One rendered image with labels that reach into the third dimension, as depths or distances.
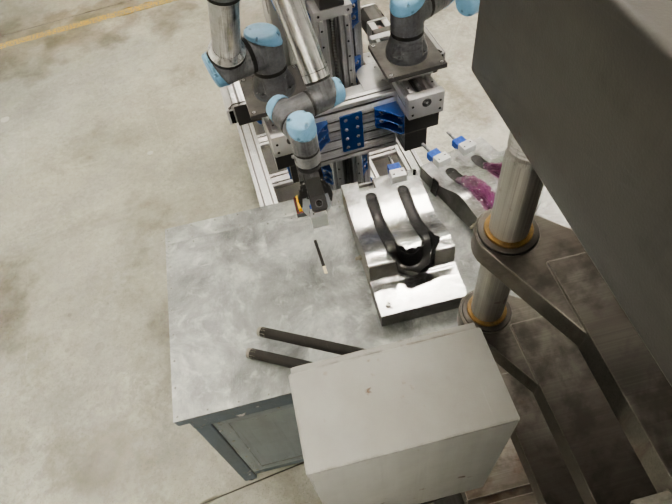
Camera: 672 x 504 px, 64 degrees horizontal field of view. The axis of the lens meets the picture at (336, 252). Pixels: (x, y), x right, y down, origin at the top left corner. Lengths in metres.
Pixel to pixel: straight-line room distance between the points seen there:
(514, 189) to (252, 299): 1.10
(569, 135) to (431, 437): 0.45
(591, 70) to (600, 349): 0.43
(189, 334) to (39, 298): 1.55
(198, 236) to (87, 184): 1.72
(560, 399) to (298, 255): 1.01
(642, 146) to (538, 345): 0.68
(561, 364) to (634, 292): 0.59
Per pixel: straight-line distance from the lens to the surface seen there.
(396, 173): 1.80
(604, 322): 0.82
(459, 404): 0.80
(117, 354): 2.76
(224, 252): 1.83
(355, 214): 1.73
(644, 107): 0.43
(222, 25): 1.63
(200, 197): 3.16
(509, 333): 1.07
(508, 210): 0.80
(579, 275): 0.85
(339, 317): 1.62
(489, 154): 1.97
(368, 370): 0.81
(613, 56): 0.45
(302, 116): 1.44
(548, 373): 1.04
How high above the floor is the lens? 2.22
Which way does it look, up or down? 54 degrees down
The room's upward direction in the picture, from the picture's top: 9 degrees counter-clockwise
